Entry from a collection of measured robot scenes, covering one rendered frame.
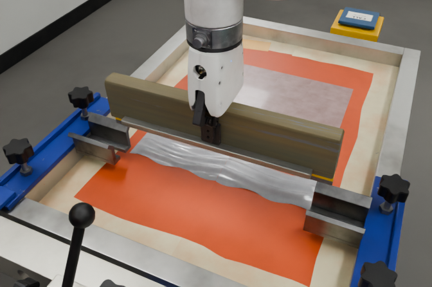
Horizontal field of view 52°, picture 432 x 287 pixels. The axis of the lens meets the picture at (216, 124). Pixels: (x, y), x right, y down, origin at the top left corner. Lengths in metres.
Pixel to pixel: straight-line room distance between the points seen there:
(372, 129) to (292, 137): 0.34
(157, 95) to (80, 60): 2.41
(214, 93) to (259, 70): 0.50
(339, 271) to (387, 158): 0.24
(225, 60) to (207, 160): 0.28
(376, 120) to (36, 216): 0.67
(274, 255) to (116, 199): 0.28
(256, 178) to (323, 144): 0.21
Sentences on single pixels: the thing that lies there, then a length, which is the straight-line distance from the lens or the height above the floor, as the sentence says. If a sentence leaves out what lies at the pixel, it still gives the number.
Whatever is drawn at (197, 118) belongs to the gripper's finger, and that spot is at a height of 1.15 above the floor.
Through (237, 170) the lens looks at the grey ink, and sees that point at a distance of 0.80.
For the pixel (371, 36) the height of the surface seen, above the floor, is 0.95.
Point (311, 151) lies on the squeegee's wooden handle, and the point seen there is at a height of 1.11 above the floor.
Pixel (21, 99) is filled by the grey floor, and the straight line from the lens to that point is 2.82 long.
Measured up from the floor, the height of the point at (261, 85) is 0.96.
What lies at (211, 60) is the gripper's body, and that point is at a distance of 0.56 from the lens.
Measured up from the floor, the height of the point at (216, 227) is 0.96.
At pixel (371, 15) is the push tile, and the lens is 1.37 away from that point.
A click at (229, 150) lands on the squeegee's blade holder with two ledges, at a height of 1.07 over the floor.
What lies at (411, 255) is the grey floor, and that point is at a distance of 2.00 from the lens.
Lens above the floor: 1.53
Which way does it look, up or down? 40 degrees down
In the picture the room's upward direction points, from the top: straight up
